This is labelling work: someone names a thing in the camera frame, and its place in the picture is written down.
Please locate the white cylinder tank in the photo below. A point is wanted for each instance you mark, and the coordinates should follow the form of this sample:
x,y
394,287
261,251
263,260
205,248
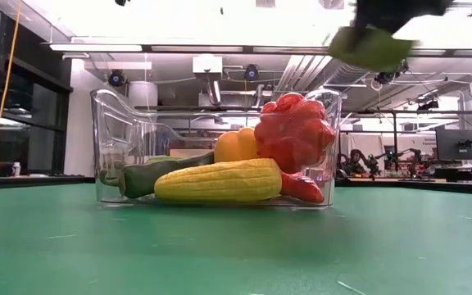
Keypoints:
x,y
142,94

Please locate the dark computer monitor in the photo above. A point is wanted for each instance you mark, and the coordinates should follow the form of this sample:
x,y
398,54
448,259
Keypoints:
x,y
459,144

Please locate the small white bottle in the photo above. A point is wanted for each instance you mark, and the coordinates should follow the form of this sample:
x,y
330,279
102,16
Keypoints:
x,y
16,169

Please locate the silver ceiling ducts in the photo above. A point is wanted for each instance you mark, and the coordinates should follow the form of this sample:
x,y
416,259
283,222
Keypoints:
x,y
297,78

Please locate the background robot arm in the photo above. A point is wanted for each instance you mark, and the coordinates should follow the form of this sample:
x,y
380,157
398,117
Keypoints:
x,y
359,157
412,157

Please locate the black table frame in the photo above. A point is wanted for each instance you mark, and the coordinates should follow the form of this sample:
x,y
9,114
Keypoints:
x,y
14,182

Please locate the yellow corn cob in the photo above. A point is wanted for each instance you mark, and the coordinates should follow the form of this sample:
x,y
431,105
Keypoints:
x,y
219,180

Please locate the yellow bell pepper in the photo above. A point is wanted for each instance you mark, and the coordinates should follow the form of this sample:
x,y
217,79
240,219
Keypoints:
x,y
236,147

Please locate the red chili pepper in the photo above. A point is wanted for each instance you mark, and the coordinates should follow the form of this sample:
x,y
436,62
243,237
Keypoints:
x,y
301,188

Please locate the white ceiling box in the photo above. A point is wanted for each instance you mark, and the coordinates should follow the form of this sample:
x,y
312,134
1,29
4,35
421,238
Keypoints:
x,y
207,64

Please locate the red ribbed tomato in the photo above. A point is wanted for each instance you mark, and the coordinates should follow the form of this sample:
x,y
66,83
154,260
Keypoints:
x,y
293,135

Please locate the long ceiling light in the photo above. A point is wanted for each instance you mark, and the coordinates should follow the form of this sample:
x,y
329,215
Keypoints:
x,y
96,47

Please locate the black ceiling camera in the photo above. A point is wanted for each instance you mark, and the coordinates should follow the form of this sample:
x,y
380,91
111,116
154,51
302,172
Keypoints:
x,y
117,78
389,77
251,73
428,104

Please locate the clear plastic bin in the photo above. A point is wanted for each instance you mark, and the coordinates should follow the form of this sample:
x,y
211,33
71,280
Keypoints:
x,y
109,123

